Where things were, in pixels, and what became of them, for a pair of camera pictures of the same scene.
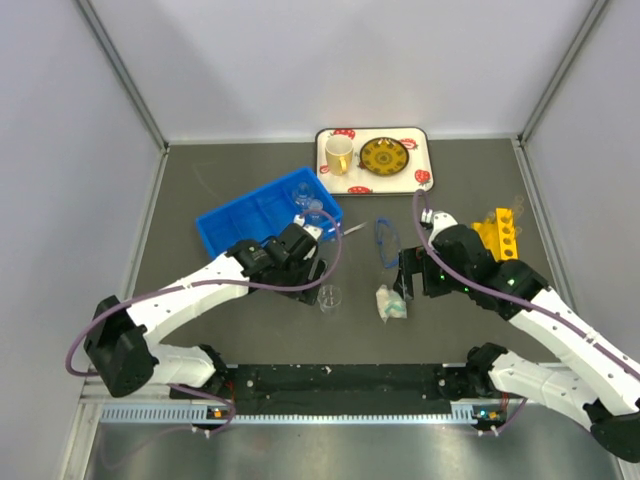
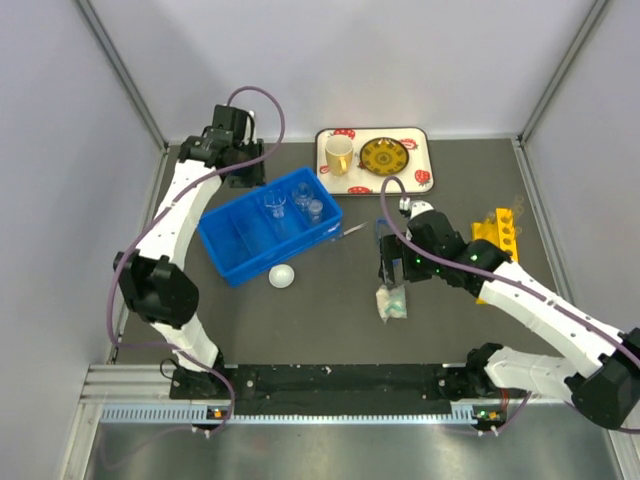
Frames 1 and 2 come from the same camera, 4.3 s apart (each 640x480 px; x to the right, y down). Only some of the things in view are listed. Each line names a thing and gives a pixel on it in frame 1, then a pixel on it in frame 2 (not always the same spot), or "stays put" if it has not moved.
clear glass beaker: (303, 195) stays put
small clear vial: (315, 204) stays put
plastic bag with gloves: (390, 304) stays put
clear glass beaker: (329, 297) → (275, 199)
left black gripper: (317, 273) → (256, 177)
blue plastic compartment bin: (255, 215) stays put
